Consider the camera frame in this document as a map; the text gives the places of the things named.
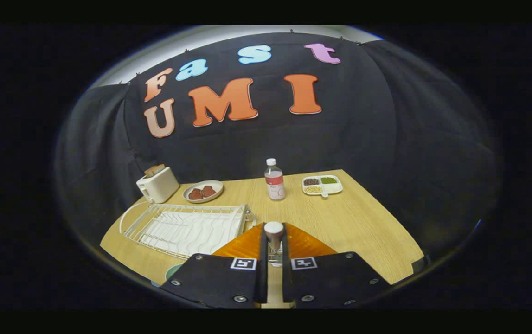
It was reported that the green plate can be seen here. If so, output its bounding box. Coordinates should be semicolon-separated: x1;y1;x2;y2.
164;263;185;281

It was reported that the spoon with red checked handle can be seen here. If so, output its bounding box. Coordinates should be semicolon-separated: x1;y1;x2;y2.
264;221;285;268

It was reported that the clear bottle with red label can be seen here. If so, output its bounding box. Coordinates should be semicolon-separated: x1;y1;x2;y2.
264;158;286;201

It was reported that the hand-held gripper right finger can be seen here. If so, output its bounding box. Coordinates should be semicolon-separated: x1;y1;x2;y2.
282;223;391;309

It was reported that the beige plate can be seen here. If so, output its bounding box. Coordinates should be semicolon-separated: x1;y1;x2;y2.
182;180;224;204

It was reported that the white divided tray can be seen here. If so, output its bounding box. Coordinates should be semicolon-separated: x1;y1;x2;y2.
301;175;343;199

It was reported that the white wire dish rack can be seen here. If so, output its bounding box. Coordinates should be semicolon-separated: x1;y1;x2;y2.
119;202;255;259

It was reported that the white toaster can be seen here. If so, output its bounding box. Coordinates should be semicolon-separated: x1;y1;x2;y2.
136;166;180;204

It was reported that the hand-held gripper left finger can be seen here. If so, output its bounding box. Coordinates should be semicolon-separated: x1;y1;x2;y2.
160;223;269;309

